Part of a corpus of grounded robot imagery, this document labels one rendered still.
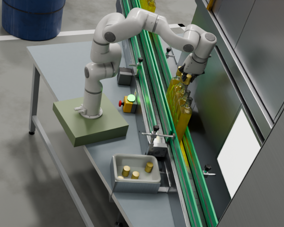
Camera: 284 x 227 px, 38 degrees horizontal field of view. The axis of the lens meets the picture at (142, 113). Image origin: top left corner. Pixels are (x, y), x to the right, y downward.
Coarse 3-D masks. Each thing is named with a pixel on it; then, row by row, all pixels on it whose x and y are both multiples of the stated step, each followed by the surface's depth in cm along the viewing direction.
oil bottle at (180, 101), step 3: (180, 99) 207; (177, 102) 210; (180, 102) 206; (183, 102) 206; (177, 105) 210; (174, 108) 213; (177, 108) 209; (174, 111) 213; (177, 111) 209; (174, 114) 212; (174, 117) 212
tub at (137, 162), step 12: (120, 156) 203; (132, 156) 204; (144, 156) 206; (120, 168) 206; (132, 168) 207; (144, 168) 209; (156, 168) 201; (120, 180) 190; (132, 180) 192; (144, 180) 193; (156, 180) 195
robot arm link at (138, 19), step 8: (136, 8) 183; (128, 16) 178; (136, 16) 178; (144, 16) 181; (152, 16) 182; (120, 24) 178; (128, 24) 177; (136, 24) 177; (144, 24) 182; (152, 24) 182; (104, 32) 182; (112, 32) 181; (120, 32) 180; (128, 32) 179; (136, 32) 179; (112, 40) 184; (120, 40) 183
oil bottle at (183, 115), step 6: (180, 108) 204; (186, 108) 202; (180, 114) 203; (186, 114) 203; (174, 120) 211; (180, 120) 205; (186, 120) 205; (174, 126) 210; (180, 126) 208; (186, 126) 208; (180, 132) 210; (180, 138) 213
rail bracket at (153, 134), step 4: (156, 128) 198; (152, 132) 201; (156, 132) 202; (152, 136) 201; (156, 136) 202; (164, 136) 203; (168, 136) 204; (172, 136) 204; (152, 140) 204; (148, 144) 206; (152, 144) 205
